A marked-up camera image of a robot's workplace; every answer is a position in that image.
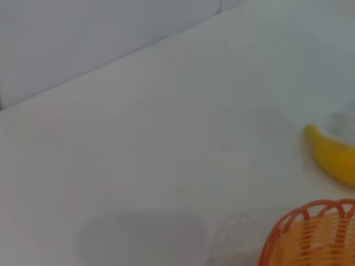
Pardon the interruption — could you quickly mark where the orange woven plastic basket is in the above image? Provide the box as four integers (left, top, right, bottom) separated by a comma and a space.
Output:
257, 198, 355, 266

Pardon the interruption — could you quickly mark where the yellow banana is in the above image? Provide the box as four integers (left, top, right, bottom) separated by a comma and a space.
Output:
303, 124, 355, 189

